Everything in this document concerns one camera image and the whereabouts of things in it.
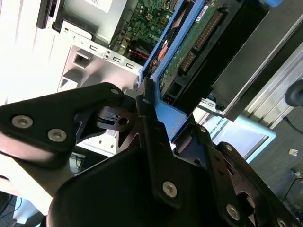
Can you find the hard disk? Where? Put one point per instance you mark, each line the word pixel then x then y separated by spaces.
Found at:
pixel 189 47

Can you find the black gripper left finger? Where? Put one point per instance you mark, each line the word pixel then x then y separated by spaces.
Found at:
pixel 47 113

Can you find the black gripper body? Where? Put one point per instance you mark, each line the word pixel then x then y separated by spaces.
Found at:
pixel 106 201

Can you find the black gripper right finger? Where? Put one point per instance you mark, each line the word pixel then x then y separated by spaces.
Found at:
pixel 217 179

